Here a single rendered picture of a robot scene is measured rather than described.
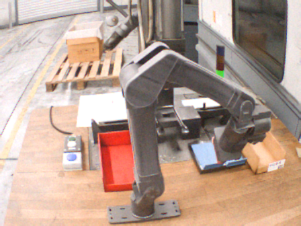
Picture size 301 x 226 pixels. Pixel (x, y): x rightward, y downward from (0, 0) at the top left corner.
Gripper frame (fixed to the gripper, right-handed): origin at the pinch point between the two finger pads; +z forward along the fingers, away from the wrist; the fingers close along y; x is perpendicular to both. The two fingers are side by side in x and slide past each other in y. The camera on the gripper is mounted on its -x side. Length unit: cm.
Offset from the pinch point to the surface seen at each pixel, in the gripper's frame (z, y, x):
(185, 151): 16.6, 11.1, 5.7
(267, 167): 4.6, -5.3, -19.2
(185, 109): 16.2, 27.8, 2.6
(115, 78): 218, 207, 16
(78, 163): 12.2, 7.7, 42.1
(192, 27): 189, 267, -89
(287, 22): -8, 57, -54
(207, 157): 10.2, 4.9, 0.1
